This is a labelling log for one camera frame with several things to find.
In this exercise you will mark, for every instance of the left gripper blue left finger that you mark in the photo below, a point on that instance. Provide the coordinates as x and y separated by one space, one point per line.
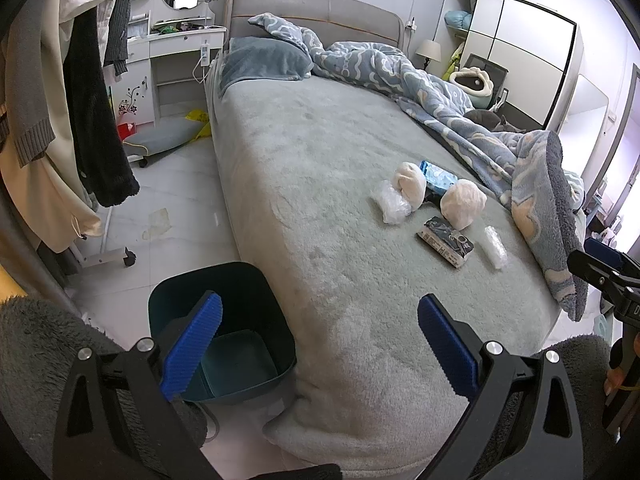
92 439

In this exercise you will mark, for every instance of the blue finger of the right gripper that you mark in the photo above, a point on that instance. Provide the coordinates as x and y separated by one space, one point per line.
604 253

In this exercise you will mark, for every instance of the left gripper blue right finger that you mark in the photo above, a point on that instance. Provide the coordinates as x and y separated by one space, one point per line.
521 421

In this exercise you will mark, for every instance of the small clear plastic wrap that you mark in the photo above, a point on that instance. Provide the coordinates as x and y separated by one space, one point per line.
495 250

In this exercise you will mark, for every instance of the black printed box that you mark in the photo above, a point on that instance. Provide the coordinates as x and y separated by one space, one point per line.
448 242

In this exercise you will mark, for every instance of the white paper ball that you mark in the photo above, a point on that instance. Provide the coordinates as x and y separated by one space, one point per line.
410 182
462 203

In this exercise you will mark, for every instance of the blue tissue packet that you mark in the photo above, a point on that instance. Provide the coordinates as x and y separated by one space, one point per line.
437 180

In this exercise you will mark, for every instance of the clear bubble wrap piece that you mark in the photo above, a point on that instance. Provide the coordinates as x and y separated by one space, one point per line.
393 206

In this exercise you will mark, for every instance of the dark green trash bin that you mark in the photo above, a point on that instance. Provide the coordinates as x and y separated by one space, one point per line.
253 348

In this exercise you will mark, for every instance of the blue patterned fleece blanket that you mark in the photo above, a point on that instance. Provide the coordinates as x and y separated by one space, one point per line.
523 170

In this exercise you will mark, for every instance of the dark cat on bed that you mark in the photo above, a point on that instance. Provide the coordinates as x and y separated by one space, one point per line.
491 121

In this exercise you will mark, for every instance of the white clothes rack base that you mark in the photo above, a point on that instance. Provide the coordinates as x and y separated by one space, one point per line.
123 254

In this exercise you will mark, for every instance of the black and white wardrobe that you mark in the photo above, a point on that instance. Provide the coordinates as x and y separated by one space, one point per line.
540 50

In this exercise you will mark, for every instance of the cream cat bed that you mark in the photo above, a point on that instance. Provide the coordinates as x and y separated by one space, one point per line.
476 83

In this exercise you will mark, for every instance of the black hanging garment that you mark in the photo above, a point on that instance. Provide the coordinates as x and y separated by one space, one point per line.
101 161

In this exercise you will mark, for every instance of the cream hanging coat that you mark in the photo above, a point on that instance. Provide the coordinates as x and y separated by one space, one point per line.
47 193

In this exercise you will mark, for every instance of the bedside table lamp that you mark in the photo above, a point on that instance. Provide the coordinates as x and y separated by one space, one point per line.
430 51

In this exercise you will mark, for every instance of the bed with grey cover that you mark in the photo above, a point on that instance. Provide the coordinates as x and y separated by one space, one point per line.
298 162

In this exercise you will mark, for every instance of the red box on floor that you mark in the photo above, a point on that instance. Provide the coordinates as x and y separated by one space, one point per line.
125 130

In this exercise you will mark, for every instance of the grey floor cushion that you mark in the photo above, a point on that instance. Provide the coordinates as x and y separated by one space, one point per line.
162 138

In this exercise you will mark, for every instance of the yellow plastic bag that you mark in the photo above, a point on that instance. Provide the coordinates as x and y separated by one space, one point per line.
202 118

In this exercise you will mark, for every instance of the grey upholstered headboard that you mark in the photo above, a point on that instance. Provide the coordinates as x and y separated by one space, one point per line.
331 20

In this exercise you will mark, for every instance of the white dressing table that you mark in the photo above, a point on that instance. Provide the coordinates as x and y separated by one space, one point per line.
163 72

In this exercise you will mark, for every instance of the white power strip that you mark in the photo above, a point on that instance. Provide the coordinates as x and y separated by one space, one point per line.
204 60

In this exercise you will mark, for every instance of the grey blue pillow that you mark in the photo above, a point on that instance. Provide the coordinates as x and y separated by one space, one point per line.
257 58

